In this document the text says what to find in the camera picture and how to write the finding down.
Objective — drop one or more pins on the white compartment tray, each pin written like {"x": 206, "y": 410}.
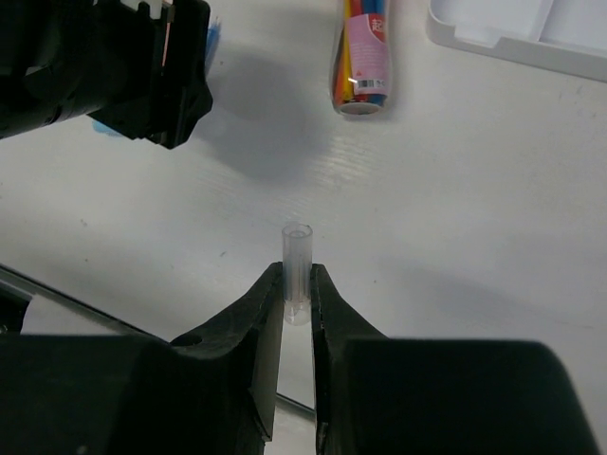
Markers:
{"x": 568, "y": 37}

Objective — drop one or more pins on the blue pen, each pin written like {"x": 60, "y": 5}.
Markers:
{"x": 213, "y": 38}

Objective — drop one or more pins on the clear pen cap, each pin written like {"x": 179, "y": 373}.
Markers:
{"x": 297, "y": 241}

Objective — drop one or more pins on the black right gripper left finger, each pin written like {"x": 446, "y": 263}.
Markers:
{"x": 75, "y": 380}

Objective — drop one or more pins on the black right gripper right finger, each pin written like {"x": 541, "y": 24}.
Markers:
{"x": 380, "y": 395}

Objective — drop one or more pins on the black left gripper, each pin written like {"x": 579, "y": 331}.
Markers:
{"x": 137, "y": 67}

